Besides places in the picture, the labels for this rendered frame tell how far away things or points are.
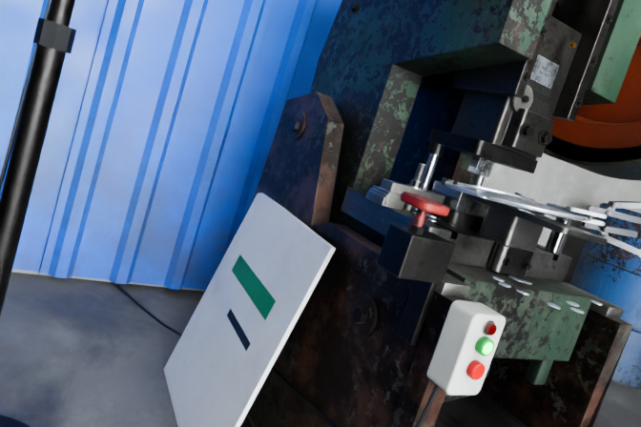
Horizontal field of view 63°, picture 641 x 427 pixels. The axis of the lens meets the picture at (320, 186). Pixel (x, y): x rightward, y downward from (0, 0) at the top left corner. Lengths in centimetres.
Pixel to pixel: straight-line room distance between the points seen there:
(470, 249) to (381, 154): 34
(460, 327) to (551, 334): 39
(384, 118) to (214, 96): 96
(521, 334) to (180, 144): 141
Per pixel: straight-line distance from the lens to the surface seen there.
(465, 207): 116
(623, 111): 151
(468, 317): 82
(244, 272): 139
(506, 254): 109
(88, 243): 210
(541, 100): 120
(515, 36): 106
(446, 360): 85
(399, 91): 126
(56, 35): 95
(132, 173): 204
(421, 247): 82
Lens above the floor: 82
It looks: 7 degrees down
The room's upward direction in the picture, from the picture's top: 17 degrees clockwise
